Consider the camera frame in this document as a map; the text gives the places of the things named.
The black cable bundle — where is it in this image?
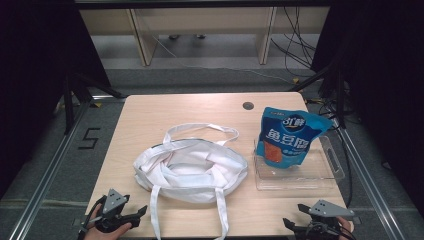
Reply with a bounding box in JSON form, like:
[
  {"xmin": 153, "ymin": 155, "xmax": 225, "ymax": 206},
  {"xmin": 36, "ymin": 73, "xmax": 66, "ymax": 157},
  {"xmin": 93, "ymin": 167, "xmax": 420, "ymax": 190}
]
[{"xmin": 269, "ymin": 6, "xmax": 318, "ymax": 78}]

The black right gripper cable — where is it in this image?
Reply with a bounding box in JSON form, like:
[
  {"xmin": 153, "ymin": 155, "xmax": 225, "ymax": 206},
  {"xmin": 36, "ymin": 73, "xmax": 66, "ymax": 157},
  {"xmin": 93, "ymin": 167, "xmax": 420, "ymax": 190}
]
[{"xmin": 305, "ymin": 221, "xmax": 357, "ymax": 240}]

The clear plastic tray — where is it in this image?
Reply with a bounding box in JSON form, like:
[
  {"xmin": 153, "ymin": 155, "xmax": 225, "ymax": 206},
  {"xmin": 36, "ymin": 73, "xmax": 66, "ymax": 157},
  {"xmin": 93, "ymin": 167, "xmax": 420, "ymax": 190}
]
[{"xmin": 252, "ymin": 134, "xmax": 346, "ymax": 192}]

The person's left hand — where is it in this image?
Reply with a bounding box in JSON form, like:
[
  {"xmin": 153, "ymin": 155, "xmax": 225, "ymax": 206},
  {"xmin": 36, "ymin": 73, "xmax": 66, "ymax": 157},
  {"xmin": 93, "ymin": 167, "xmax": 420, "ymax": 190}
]
[{"xmin": 83, "ymin": 203, "xmax": 133, "ymax": 240}]

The person's right hand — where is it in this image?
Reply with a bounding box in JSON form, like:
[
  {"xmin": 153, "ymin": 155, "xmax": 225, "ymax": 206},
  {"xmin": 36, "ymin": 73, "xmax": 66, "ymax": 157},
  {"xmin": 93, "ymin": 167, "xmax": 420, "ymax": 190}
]
[{"xmin": 335, "ymin": 216, "xmax": 355, "ymax": 240}]

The white tote bag orange print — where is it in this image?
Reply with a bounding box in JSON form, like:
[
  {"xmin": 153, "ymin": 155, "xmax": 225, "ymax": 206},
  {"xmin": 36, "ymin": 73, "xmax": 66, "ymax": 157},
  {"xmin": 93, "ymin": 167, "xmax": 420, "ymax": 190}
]
[{"xmin": 132, "ymin": 122, "xmax": 250, "ymax": 240}]

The blue snack packet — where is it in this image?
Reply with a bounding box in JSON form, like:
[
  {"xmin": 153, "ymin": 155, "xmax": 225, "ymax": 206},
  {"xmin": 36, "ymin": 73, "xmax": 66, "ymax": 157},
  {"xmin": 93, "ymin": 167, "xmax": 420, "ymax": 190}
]
[{"xmin": 254, "ymin": 106, "xmax": 335, "ymax": 170}]

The black cable beside table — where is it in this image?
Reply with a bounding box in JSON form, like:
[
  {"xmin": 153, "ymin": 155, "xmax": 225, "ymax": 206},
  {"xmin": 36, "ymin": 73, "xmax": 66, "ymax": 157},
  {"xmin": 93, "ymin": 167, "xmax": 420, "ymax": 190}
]
[{"xmin": 316, "ymin": 98, "xmax": 355, "ymax": 208}]

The black curtain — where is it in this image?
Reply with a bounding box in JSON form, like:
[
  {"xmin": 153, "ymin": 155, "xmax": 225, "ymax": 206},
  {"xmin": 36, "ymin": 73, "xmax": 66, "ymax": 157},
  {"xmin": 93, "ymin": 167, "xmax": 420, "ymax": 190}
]
[
  {"xmin": 0, "ymin": 0, "xmax": 112, "ymax": 199},
  {"xmin": 310, "ymin": 0, "xmax": 424, "ymax": 219}
]

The black metal stand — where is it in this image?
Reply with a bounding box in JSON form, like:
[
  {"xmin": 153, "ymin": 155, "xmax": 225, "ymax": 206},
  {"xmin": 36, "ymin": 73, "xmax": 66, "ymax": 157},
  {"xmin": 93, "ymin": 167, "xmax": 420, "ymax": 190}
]
[
  {"xmin": 287, "ymin": 61, "xmax": 347, "ymax": 130},
  {"xmin": 62, "ymin": 72, "xmax": 125, "ymax": 135}
]

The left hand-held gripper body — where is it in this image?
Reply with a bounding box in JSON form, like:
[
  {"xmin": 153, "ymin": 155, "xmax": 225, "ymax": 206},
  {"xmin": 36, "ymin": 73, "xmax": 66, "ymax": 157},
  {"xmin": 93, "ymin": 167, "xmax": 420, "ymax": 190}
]
[{"xmin": 87, "ymin": 188, "xmax": 141, "ymax": 234}]

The aluminium frame rail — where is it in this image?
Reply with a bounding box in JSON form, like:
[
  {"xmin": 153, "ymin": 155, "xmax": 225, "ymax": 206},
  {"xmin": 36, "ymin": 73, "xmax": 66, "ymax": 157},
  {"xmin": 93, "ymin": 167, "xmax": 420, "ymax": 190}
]
[
  {"xmin": 335, "ymin": 127, "xmax": 407, "ymax": 240},
  {"xmin": 7, "ymin": 95, "xmax": 127, "ymax": 240}
]

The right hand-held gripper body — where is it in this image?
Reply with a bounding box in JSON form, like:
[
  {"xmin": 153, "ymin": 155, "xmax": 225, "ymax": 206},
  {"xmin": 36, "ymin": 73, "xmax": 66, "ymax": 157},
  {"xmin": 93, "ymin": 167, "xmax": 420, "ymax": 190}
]
[{"xmin": 289, "ymin": 199, "xmax": 356, "ymax": 240}]

